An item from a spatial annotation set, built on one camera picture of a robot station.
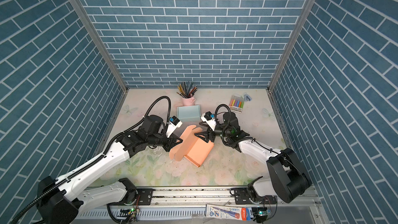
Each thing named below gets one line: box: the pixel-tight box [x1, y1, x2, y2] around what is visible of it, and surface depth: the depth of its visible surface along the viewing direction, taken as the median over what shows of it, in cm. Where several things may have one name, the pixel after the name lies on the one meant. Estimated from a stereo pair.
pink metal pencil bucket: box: [181, 95, 196, 107], surface depth 104 cm
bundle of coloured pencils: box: [176, 80, 198, 100], surface depth 106 cm
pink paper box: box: [168, 124, 215, 168], surface depth 85 cm
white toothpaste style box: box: [205, 203, 254, 221], surface depth 71 cm
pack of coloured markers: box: [229, 95, 245, 114], surface depth 114 cm
